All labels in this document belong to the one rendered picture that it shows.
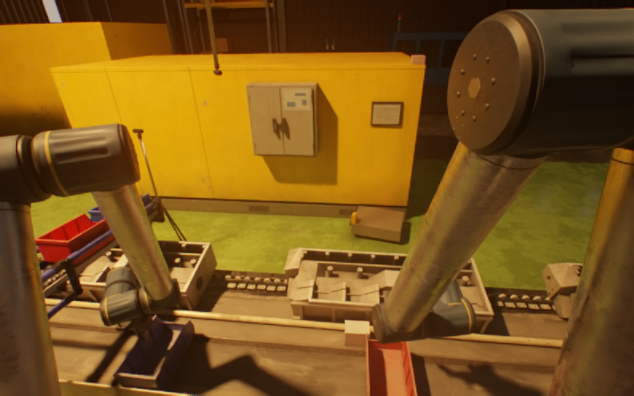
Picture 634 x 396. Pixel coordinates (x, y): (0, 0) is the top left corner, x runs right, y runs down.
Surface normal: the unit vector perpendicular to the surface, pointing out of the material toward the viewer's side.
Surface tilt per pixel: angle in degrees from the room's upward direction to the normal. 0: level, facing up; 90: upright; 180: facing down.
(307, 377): 0
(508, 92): 90
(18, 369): 58
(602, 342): 86
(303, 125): 90
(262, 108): 90
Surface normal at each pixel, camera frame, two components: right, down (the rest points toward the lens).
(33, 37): -0.11, 0.47
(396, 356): -0.07, -0.55
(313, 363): -0.02, -0.88
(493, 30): -0.99, -0.04
